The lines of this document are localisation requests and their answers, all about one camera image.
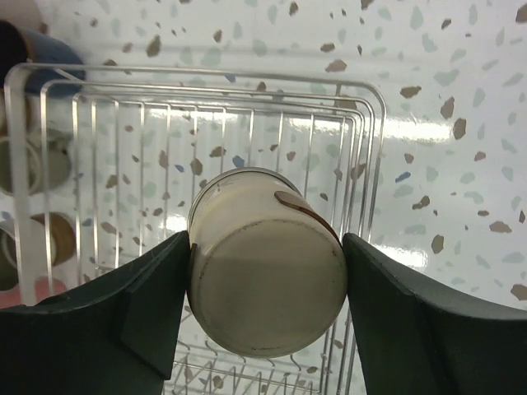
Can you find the small grey-green mug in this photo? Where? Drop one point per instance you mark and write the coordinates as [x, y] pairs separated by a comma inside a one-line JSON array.
[[57, 167]]

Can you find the steel cup with handle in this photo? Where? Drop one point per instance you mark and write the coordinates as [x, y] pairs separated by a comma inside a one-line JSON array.
[[58, 243]]

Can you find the cream brown-banded cup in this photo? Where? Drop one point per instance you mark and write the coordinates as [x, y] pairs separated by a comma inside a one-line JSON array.
[[269, 276]]

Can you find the wire dish rack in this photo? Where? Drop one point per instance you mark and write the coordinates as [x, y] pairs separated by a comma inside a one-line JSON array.
[[178, 231]]

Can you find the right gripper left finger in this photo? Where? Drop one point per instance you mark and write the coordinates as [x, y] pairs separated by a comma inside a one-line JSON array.
[[115, 334]]

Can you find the dark blue mug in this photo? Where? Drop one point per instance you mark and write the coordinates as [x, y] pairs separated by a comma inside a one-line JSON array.
[[21, 44]]

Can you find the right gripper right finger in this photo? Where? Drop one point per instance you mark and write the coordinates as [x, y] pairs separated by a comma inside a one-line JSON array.
[[416, 335]]

